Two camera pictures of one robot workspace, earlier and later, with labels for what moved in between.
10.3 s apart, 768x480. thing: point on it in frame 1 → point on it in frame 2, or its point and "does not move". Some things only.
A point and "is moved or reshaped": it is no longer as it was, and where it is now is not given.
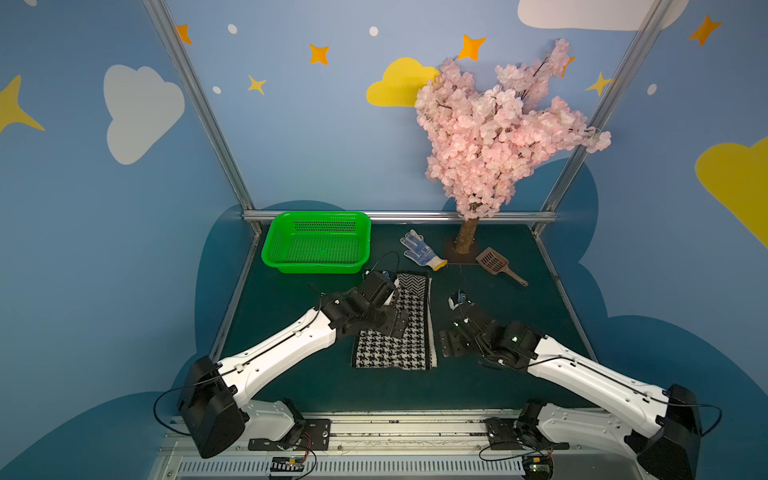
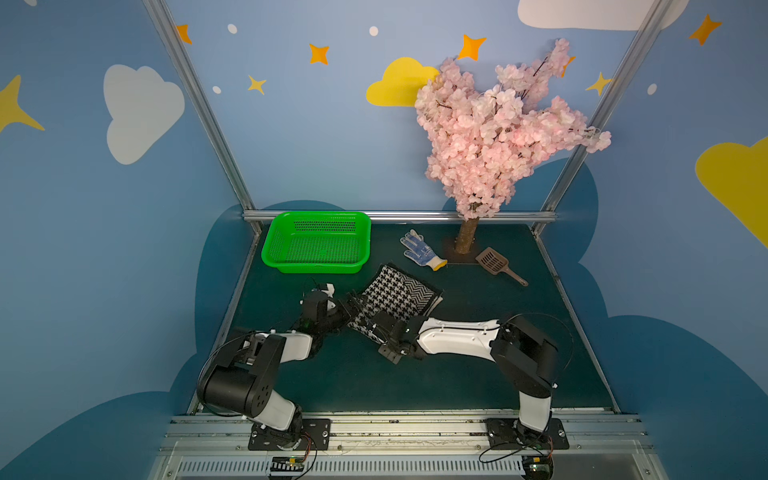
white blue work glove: [420, 251] does not move
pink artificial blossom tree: [478, 137] does not move
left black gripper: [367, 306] → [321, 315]
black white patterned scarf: [417, 349] is moved or reshaped
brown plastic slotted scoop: [495, 263] does not move
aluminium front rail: [403, 445] does not move
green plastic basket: [318, 242] does not move
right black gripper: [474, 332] → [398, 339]
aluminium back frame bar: [268, 215] does not move
